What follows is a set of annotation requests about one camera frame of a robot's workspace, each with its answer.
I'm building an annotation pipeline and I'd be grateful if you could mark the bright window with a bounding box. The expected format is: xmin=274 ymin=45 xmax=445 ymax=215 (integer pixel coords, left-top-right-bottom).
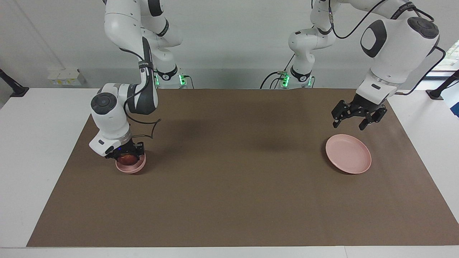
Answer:
xmin=429 ymin=39 xmax=459 ymax=77

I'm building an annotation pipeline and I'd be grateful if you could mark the white wall socket box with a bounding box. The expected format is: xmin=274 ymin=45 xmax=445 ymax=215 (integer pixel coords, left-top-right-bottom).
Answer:
xmin=48 ymin=69 xmax=86 ymax=86

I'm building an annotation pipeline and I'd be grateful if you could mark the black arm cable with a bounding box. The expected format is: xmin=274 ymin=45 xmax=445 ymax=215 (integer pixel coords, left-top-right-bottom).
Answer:
xmin=120 ymin=47 xmax=162 ymax=141
xmin=311 ymin=0 xmax=447 ymax=96

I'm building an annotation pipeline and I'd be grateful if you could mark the brown table mat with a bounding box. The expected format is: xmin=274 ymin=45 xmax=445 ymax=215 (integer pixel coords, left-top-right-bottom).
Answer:
xmin=26 ymin=89 xmax=459 ymax=248

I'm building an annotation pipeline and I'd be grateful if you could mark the black stand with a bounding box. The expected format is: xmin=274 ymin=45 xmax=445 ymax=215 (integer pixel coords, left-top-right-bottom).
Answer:
xmin=0 ymin=68 xmax=30 ymax=98
xmin=426 ymin=69 xmax=459 ymax=100

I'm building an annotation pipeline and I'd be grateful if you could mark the pink round plate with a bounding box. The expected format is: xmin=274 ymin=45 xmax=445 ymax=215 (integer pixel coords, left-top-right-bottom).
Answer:
xmin=325 ymin=134 xmax=372 ymax=175

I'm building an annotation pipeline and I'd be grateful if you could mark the pink bowl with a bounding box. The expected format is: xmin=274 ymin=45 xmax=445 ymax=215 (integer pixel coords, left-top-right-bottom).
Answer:
xmin=115 ymin=152 xmax=147 ymax=174

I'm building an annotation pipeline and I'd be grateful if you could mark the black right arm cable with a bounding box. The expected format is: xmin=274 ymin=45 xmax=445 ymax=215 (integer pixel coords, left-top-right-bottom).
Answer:
xmin=120 ymin=47 xmax=162 ymax=141

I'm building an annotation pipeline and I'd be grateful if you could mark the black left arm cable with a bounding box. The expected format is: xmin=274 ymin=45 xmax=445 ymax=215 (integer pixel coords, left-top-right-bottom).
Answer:
xmin=311 ymin=0 xmax=447 ymax=96

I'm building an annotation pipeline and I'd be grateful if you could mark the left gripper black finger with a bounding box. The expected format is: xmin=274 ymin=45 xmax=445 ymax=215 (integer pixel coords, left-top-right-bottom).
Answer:
xmin=331 ymin=100 xmax=354 ymax=128
xmin=359 ymin=107 xmax=388 ymax=131

